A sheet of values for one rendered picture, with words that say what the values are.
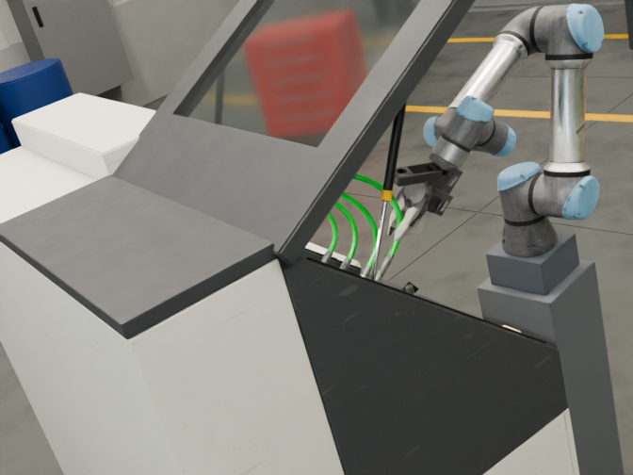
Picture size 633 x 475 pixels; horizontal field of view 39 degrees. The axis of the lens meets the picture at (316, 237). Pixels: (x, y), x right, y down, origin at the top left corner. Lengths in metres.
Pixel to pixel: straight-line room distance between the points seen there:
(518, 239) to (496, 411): 0.69
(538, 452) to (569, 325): 0.59
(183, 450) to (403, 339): 0.46
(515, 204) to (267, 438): 1.13
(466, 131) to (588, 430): 1.14
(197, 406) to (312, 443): 0.26
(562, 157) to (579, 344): 0.58
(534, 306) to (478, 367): 0.68
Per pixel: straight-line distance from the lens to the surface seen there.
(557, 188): 2.33
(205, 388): 1.44
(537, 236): 2.46
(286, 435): 1.57
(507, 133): 2.09
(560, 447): 2.11
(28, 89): 6.62
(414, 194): 2.02
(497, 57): 2.29
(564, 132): 2.32
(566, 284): 2.52
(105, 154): 2.03
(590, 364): 2.70
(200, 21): 9.65
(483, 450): 1.92
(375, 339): 1.61
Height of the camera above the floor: 2.07
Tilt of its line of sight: 24 degrees down
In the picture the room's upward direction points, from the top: 16 degrees counter-clockwise
